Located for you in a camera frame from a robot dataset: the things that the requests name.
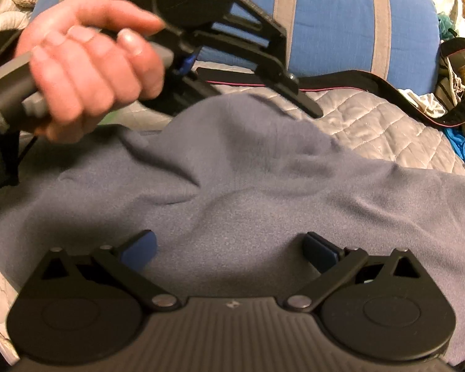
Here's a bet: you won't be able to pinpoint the black strap with red edge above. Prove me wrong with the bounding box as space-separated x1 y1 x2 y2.
197 66 465 128

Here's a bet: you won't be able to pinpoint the grey-blue fleece pants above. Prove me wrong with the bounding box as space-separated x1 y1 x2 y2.
0 93 465 365

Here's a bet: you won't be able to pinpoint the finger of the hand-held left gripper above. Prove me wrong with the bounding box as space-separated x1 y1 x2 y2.
178 0 325 120
139 72 226 119

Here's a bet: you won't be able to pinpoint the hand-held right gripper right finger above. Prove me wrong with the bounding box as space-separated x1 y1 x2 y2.
286 232 423 311

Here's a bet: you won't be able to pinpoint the striped laced sneaker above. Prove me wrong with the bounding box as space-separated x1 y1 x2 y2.
436 44 465 113

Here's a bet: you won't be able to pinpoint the white crumpled cloth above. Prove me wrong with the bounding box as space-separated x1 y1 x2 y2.
397 87 448 119

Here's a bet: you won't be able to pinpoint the coiled blue cable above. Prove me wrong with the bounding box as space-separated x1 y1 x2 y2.
444 126 465 181

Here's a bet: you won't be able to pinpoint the person's left hand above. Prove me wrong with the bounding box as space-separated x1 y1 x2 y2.
15 0 167 143

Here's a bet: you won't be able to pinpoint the quilted grey bedspread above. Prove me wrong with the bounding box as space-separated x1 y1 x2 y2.
0 81 465 361

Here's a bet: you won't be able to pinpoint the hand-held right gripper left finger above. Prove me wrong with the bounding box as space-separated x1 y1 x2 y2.
41 230 179 311

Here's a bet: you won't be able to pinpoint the teal cloth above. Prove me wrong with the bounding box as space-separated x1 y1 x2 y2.
436 11 460 43

